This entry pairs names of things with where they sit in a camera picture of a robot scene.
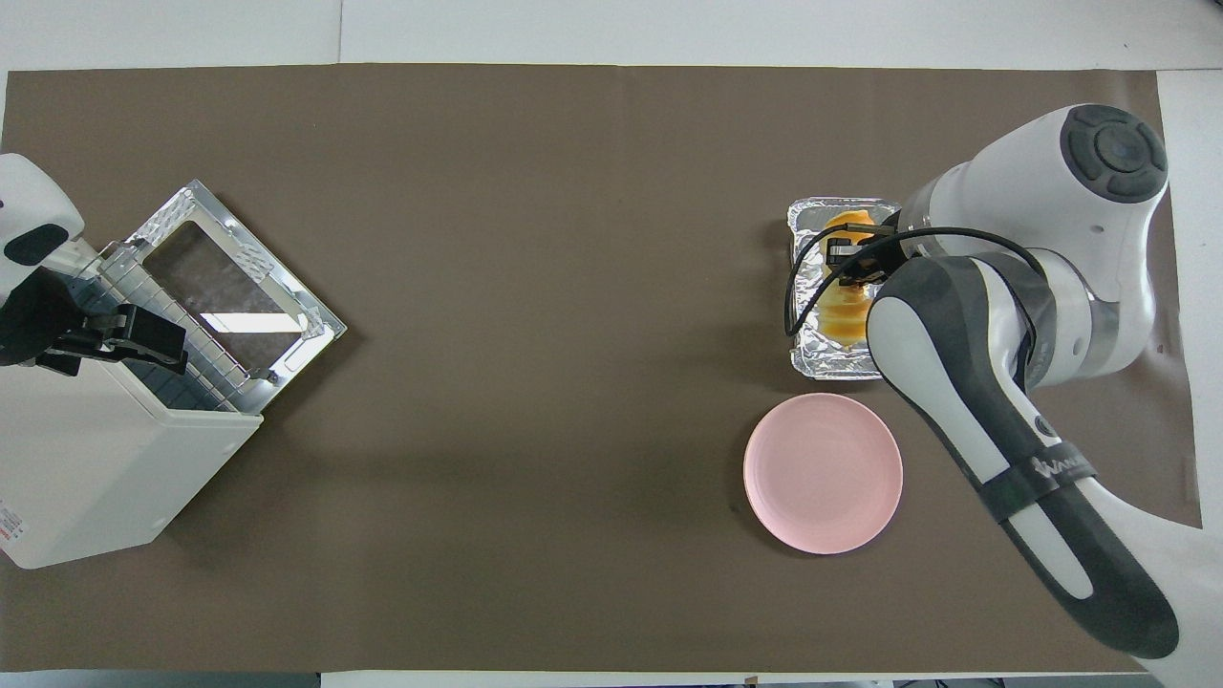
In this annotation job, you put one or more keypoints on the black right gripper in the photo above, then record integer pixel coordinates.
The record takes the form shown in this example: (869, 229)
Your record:
(884, 260)

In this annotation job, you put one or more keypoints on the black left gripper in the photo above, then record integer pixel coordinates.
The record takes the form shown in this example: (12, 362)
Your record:
(33, 320)

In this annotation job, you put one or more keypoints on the silver foil baking tray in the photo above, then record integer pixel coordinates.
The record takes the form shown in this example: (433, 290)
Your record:
(812, 358)

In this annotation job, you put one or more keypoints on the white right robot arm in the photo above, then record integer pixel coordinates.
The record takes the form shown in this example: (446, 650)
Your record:
(955, 354)

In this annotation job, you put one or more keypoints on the cream toaster oven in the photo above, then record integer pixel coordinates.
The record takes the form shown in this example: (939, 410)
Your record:
(96, 459)

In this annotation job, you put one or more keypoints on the glass oven door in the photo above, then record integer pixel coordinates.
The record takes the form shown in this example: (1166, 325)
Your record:
(239, 287)

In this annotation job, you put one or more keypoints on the pink round plate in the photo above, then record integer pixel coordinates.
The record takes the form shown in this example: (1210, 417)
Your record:
(822, 473)

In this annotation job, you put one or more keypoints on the brown table mat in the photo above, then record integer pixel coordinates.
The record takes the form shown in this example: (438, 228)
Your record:
(535, 287)

